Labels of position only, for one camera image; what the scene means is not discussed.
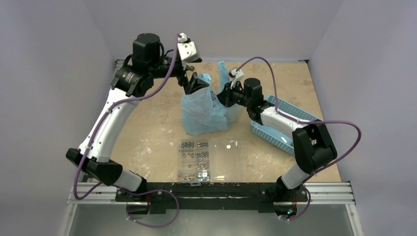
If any light blue printed plastic bag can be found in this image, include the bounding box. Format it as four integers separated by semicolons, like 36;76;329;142
181;73;243;135

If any light blue plastic basket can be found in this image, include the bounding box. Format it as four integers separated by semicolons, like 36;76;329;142
251;94;319;156

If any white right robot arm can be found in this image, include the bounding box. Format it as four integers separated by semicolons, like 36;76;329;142
217;78;337;200

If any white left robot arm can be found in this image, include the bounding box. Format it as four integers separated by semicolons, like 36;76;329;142
66;33;208;201

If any clear plastic organizer box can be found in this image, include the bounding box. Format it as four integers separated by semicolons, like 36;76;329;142
179;138;243;184

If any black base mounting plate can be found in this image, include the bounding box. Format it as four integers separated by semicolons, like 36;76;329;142
115;182;308;215

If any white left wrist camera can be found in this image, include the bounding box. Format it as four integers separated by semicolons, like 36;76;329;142
177;33;203;63

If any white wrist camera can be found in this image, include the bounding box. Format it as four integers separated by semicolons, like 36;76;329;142
228;67;244;89
177;33;203;63

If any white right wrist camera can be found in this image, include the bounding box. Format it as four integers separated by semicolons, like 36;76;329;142
228;67;244;89

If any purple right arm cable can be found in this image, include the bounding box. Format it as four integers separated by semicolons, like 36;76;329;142
236;57;362;183

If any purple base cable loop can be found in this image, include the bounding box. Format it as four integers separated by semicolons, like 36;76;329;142
125;186;181;228

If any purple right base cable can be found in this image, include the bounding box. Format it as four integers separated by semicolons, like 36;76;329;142
277;185;313;222

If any aluminium extrusion rail frame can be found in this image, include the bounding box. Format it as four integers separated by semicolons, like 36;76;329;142
59;59;365;236

